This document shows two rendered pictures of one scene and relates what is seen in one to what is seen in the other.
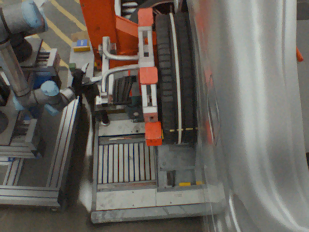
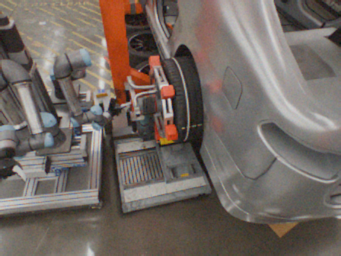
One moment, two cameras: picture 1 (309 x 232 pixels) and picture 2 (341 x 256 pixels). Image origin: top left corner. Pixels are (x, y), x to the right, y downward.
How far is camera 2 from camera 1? 44 cm
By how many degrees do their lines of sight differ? 12
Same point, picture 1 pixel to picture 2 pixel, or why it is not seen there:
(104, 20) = (123, 68)
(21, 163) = (65, 176)
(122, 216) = (145, 203)
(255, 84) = (267, 55)
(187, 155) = (183, 156)
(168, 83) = (180, 95)
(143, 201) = (157, 191)
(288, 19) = (275, 23)
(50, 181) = (90, 185)
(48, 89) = (96, 110)
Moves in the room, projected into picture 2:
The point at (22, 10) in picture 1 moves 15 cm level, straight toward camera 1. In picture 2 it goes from (81, 54) to (92, 65)
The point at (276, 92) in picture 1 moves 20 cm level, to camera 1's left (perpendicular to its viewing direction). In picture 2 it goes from (282, 56) to (231, 63)
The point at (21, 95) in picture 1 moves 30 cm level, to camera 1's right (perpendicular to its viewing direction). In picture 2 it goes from (78, 115) to (122, 108)
